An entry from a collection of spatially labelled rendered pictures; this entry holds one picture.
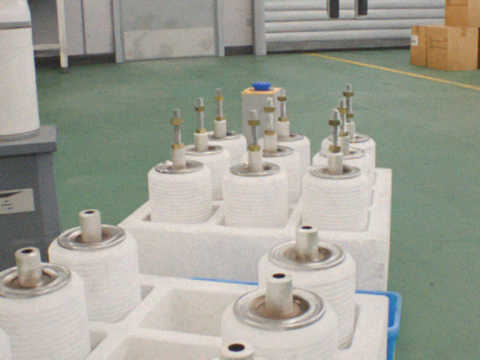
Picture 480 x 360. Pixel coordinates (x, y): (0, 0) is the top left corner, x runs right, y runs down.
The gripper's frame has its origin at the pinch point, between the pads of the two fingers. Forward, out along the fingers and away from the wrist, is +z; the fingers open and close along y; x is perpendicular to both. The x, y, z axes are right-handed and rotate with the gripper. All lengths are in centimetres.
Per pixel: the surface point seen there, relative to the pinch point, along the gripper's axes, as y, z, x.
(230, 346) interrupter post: -53, 20, 59
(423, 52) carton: 243, 36, -301
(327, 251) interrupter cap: -39, 23, 39
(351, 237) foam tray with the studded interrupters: -23.7, 29.8, 20.6
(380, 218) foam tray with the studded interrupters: -20.5, 29.8, 11.8
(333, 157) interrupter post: -17.0, 20.2, 18.2
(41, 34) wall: 490, 18, -93
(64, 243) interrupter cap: -21, 23, 59
